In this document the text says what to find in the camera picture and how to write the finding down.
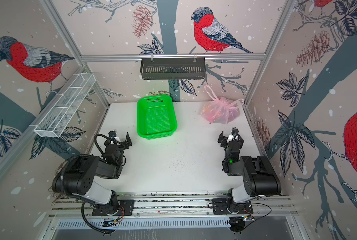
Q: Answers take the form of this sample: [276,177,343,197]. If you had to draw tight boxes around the pink plastic bag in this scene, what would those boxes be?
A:
[200,85,244,124]

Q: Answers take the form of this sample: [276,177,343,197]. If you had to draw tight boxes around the green plastic basket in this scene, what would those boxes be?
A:
[137,95,177,140]

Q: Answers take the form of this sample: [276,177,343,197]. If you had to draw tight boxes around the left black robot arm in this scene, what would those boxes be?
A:
[51,131,132,215]

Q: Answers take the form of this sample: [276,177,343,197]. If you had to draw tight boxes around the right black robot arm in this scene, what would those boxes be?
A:
[212,128,282,215]

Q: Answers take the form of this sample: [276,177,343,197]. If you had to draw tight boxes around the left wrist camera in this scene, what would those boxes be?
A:
[108,130,119,141]

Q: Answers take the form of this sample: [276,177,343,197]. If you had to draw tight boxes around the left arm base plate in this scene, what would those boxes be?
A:
[92,200,135,217]

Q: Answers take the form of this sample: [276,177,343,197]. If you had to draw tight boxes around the white mesh wall shelf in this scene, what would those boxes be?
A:
[34,73,96,138]

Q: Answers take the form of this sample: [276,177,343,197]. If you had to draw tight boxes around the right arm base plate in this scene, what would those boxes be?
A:
[211,198,253,215]

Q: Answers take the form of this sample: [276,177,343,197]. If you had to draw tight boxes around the aluminium mounting rail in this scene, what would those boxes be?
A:
[47,191,299,218]

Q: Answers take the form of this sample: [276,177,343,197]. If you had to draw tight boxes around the black hanging wire basket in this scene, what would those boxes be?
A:
[140,58,206,80]

